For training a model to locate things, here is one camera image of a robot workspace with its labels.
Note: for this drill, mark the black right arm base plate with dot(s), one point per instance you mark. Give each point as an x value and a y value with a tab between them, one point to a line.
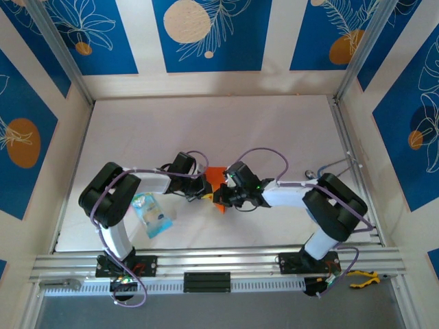
288	263

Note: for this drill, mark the small LED controller board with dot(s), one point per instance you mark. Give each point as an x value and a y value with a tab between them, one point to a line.
121	281
313	289

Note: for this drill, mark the orange paper sheet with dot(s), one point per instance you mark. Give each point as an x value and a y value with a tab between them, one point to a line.
216	174

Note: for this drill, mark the blue snack packet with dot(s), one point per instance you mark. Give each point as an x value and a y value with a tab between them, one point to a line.
152	214

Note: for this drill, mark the aluminium frame beam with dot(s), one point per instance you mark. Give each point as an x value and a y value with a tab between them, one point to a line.
219	261

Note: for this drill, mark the aluminium side rail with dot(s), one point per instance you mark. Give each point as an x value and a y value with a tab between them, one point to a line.
344	137
81	147

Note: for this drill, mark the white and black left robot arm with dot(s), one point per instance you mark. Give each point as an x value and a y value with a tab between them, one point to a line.
154	181

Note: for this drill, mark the black bracket block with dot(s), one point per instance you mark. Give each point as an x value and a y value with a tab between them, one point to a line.
206	281

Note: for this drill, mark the aluminium corner post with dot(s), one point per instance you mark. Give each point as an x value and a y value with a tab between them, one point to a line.
365	48
61	51

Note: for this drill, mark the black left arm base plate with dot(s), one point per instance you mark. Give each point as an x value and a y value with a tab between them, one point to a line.
148	265

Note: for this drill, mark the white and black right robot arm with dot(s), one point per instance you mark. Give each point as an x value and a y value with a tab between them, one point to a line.
284	195

